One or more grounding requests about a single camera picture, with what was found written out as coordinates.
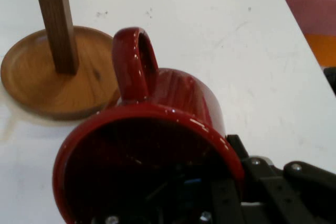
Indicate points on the red foam building block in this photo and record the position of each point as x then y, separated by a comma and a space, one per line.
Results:
309, 6

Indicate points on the orange foam piece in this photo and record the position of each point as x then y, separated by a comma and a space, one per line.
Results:
325, 51

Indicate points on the red ceramic mug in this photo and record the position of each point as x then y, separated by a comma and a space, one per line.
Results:
131, 161

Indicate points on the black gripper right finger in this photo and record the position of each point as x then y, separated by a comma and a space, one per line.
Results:
296, 195

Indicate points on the wooden mug tree stand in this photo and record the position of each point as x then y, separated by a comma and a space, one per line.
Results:
52, 82

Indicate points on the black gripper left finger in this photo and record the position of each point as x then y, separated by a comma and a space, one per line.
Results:
225, 200

